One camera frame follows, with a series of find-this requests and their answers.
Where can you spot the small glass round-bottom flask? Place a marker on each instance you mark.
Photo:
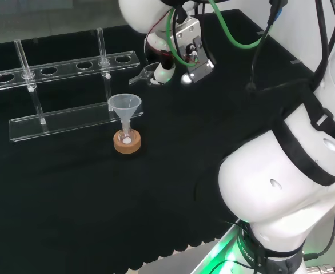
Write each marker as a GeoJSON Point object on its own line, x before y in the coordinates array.
{"type": "Point", "coordinates": [126, 136]}

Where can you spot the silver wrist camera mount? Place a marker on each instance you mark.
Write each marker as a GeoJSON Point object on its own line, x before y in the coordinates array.
{"type": "Point", "coordinates": [197, 57]}

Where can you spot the translucent plastic funnel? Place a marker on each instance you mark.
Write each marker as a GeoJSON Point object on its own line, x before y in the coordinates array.
{"type": "Point", "coordinates": [124, 104]}

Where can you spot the grey metal base plate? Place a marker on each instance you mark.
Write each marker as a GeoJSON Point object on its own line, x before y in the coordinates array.
{"type": "Point", "coordinates": [190, 259]}

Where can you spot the grey tape piece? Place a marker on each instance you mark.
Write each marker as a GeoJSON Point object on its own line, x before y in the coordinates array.
{"type": "Point", "coordinates": [296, 61]}
{"type": "Point", "coordinates": [260, 33]}

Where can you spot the clear acrylic funnel stand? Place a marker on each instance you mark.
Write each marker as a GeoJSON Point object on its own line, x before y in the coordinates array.
{"type": "Point", "coordinates": [70, 118]}

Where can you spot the black cloth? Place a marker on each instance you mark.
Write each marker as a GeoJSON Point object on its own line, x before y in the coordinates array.
{"type": "Point", "coordinates": [170, 142]}

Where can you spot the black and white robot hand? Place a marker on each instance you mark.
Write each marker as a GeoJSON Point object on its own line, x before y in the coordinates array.
{"type": "Point", "coordinates": [163, 72]}

